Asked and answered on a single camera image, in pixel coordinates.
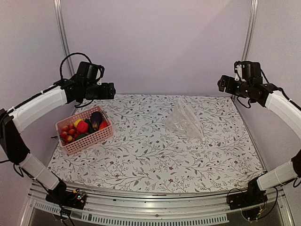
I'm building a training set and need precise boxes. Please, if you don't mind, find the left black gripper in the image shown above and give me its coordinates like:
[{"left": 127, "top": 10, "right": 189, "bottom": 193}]
[{"left": 84, "top": 82, "right": 116, "bottom": 100}]

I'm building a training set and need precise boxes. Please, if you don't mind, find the green toy pepper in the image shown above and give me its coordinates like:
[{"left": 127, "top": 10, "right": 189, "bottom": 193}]
[{"left": 75, "top": 133, "right": 88, "bottom": 141}]

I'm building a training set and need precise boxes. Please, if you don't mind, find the pink plastic basket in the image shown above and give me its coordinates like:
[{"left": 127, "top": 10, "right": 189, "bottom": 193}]
[{"left": 55, "top": 106, "right": 113, "bottom": 154}]

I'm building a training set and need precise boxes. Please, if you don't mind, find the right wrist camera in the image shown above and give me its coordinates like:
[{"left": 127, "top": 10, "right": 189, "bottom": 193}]
[{"left": 234, "top": 61, "right": 262, "bottom": 82}]

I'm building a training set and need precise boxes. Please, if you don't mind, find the purple toy eggplant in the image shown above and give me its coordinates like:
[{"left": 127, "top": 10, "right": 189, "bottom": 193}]
[{"left": 90, "top": 111, "right": 103, "bottom": 131}]

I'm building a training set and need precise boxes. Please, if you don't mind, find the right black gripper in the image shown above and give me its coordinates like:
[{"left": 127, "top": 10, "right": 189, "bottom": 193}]
[{"left": 218, "top": 75, "right": 252, "bottom": 98}]

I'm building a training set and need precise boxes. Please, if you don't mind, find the red toy pepper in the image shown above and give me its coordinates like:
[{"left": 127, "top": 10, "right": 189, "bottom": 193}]
[{"left": 77, "top": 121, "right": 89, "bottom": 133}]

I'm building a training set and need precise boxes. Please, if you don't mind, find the front aluminium rail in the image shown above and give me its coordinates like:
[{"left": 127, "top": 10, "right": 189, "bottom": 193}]
[{"left": 20, "top": 182, "right": 297, "bottom": 226}]

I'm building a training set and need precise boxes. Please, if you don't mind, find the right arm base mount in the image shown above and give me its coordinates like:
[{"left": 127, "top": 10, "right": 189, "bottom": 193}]
[{"left": 226, "top": 188, "right": 268, "bottom": 221}]

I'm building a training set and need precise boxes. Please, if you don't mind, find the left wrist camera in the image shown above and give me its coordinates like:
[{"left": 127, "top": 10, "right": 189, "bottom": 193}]
[{"left": 76, "top": 61, "right": 105, "bottom": 84}]

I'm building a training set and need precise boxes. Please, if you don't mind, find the left aluminium frame post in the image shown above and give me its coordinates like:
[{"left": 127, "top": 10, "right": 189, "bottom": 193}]
[{"left": 53, "top": 0, "right": 75, "bottom": 76}]

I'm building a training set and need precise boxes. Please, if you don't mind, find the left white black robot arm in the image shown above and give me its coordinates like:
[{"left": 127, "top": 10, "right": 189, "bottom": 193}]
[{"left": 0, "top": 79, "right": 116, "bottom": 204}]

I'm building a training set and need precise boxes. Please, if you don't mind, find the aluminium frame post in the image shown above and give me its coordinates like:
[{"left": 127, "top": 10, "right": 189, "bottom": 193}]
[
  {"left": 53, "top": 0, "right": 75, "bottom": 76},
  {"left": 241, "top": 0, "right": 259, "bottom": 61}
]

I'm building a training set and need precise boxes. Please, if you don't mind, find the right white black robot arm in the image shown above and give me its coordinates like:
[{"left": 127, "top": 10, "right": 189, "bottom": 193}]
[{"left": 217, "top": 75, "right": 301, "bottom": 205}]

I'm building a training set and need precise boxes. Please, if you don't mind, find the floral patterned table mat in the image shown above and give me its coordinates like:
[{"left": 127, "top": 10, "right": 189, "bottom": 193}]
[{"left": 48, "top": 95, "right": 265, "bottom": 193}]

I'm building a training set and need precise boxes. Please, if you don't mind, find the right aluminium frame post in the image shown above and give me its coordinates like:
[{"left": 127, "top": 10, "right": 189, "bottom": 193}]
[{"left": 241, "top": 0, "right": 259, "bottom": 61}]

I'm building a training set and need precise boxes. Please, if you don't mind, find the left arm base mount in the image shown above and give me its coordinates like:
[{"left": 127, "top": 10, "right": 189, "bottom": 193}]
[{"left": 46, "top": 187, "right": 87, "bottom": 210}]

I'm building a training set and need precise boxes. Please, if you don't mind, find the yellow toy pepper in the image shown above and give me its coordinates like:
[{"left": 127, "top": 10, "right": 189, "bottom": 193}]
[{"left": 73, "top": 119, "right": 83, "bottom": 128}]

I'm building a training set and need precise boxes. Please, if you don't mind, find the clear zip top bag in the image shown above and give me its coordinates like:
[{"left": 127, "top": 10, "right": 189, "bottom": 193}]
[{"left": 165, "top": 98, "right": 205, "bottom": 141}]

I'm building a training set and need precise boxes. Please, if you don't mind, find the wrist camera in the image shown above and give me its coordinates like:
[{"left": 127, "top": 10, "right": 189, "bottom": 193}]
[
  {"left": 234, "top": 61, "right": 262, "bottom": 82},
  {"left": 76, "top": 61, "right": 105, "bottom": 84}
]

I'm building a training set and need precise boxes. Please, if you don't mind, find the green toy cucumber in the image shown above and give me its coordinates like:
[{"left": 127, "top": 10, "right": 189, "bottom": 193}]
[{"left": 85, "top": 119, "right": 94, "bottom": 134}]

